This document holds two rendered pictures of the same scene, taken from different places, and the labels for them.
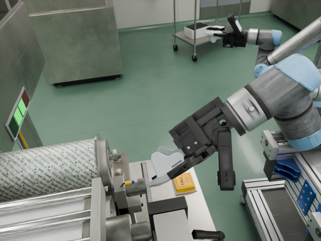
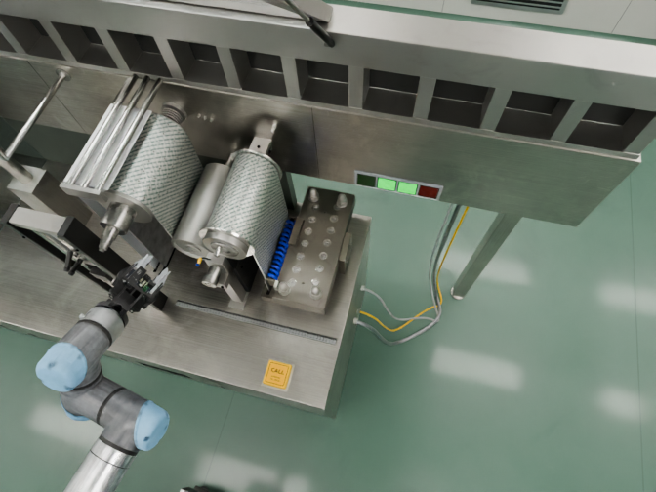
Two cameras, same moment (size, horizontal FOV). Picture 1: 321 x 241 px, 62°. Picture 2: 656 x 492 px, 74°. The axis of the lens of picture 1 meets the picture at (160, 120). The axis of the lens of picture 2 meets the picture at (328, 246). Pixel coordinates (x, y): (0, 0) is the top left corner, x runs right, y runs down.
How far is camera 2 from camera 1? 107 cm
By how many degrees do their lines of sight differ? 66
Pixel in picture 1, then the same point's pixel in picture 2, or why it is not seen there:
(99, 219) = (73, 188)
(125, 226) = (105, 220)
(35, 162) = (231, 184)
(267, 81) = (73, 332)
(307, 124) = not seen: hidden behind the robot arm
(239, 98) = (95, 312)
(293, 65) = (54, 350)
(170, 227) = (54, 222)
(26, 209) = (111, 161)
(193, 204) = (247, 371)
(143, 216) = (263, 314)
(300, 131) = not seen: hidden behind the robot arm
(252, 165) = not seen: outside the picture
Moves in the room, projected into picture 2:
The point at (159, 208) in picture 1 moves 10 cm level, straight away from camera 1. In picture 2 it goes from (66, 221) to (105, 233)
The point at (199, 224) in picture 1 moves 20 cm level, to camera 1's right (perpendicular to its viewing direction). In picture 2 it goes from (223, 364) to (190, 430)
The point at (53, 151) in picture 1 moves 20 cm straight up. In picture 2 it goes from (233, 197) to (211, 147)
